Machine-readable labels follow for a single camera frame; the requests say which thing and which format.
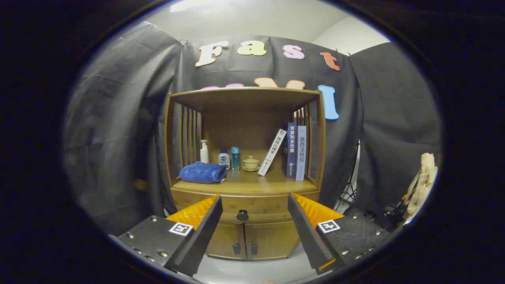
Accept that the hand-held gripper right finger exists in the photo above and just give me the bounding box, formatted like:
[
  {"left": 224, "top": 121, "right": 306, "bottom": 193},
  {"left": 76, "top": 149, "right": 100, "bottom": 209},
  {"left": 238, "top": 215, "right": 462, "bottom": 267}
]
[{"left": 287, "top": 192, "right": 392, "bottom": 275}]

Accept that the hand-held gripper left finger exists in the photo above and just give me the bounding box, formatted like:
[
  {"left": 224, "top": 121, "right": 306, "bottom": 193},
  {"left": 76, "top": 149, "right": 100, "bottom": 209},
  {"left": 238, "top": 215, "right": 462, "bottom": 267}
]
[{"left": 108, "top": 195, "right": 223, "bottom": 277}]

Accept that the wooden drawer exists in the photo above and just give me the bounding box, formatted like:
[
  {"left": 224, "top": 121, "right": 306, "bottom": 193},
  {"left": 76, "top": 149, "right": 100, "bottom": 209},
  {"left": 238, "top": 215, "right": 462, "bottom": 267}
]
[{"left": 170, "top": 189, "right": 321, "bottom": 224}]

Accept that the wooden cabinet door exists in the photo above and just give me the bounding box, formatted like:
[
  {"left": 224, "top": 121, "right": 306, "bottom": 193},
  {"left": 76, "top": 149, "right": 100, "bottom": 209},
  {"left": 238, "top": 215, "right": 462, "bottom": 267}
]
[
  {"left": 244, "top": 222, "right": 301, "bottom": 260},
  {"left": 206, "top": 222, "right": 247, "bottom": 260}
]

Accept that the wooden countertop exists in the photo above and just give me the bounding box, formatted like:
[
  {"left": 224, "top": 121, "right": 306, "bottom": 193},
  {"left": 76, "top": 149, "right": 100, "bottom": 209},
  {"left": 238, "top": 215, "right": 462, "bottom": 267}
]
[{"left": 172, "top": 168, "right": 318, "bottom": 194}]

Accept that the wooden cabinet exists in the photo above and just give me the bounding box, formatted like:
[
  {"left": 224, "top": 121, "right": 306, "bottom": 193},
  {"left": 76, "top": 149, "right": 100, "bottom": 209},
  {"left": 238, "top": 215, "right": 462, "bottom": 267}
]
[{"left": 164, "top": 87, "right": 327, "bottom": 261}]

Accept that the black tripod stand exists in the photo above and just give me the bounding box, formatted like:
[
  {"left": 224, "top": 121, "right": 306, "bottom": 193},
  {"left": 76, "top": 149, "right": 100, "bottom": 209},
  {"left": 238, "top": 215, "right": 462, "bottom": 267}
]
[{"left": 333, "top": 140, "right": 361, "bottom": 213}]

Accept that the blue folded towel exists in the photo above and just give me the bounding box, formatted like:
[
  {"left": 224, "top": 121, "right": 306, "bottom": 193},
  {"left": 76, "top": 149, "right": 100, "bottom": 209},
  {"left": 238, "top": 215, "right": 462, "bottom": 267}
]
[{"left": 180, "top": 161, "right": 227, "bottom": 184}]

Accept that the pale blue book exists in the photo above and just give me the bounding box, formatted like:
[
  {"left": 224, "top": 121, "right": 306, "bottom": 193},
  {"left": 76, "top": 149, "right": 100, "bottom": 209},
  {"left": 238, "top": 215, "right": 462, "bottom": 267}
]
[{"left": 296, "top": 125, "right": 307, "bottom": 181}]

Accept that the dark blue book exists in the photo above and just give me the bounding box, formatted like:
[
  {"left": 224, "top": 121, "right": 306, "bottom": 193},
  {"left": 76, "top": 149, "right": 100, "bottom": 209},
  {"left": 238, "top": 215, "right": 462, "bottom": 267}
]
[{"left": 285, "top": 122, "right": 297, "bottom": 179}]

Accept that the beige lidded teacup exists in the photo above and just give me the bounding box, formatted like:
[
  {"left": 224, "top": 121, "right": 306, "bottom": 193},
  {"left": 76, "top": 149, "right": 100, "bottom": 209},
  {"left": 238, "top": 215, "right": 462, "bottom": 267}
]
[{"left": 242, "top": 156, "right": 260, "bottom": 172}]

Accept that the white book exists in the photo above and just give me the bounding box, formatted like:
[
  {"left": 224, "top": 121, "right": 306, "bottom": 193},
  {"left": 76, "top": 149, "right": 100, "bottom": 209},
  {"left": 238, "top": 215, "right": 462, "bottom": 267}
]
[{"left": 258, "top": 129, "right": 287, "bottom": 176}]

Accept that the black backdrop cloth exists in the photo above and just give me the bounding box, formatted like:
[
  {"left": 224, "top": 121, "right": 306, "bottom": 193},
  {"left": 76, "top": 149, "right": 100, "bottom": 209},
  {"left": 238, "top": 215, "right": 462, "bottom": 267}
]
[{"left": 63, "top": 21, "right": 441, "bottom": 237}]

